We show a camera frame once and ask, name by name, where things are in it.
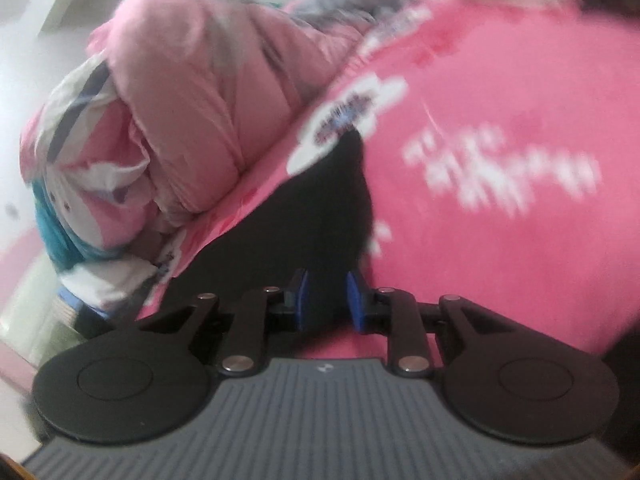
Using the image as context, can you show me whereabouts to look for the pink patterned duvet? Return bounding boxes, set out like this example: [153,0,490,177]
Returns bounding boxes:
[20,0,416,281]

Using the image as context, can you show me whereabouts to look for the white folded cloth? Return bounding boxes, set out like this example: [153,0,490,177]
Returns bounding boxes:
[60,255,161,311]

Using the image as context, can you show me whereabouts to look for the dark grey cloth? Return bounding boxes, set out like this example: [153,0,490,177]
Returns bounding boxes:
[75,305,131,341]

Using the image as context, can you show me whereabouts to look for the blue cloth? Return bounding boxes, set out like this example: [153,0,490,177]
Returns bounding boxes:
[57,295,111,321]

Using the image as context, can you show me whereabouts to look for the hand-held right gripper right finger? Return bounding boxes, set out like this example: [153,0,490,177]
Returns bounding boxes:
[346,270,501,379]

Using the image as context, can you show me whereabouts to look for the black printed t-shirt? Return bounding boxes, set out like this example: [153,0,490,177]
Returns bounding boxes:
[165,130,376,356]

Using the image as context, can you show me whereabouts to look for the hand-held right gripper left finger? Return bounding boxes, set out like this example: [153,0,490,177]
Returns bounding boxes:
[137,269,312,378]

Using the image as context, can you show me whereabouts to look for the pink floral blanket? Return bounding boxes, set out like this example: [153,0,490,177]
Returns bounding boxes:
[150,0,640,376]

